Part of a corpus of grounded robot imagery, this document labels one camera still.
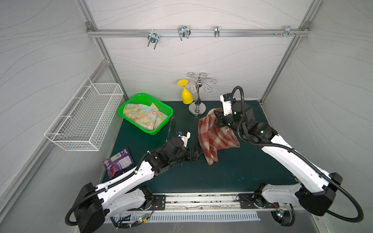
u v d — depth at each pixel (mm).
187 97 1032
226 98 568
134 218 700
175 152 580
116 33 767
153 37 797
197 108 1148
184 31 765
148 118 1061
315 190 400
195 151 661
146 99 1122
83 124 684
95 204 388
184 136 683
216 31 781
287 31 764
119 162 850
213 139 930
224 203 748
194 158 650
